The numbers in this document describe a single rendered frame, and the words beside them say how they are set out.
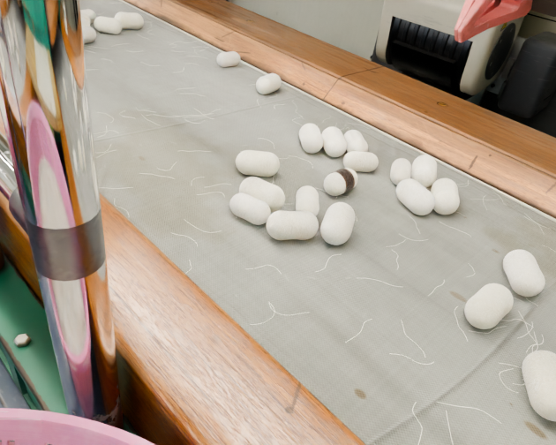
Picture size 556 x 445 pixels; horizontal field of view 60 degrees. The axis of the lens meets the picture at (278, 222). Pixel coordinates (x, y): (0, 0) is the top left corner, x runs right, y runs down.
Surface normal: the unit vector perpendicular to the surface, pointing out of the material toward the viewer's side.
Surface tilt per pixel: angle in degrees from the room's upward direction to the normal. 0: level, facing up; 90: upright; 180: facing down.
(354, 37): 89
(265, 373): 0
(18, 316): 0
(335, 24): 89
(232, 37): 45
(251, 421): 0
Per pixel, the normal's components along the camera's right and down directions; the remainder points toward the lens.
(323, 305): 0.14, -0.79
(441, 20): -0.66, 0.49
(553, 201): -0.40, -0.32
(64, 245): 0.29, 0.60
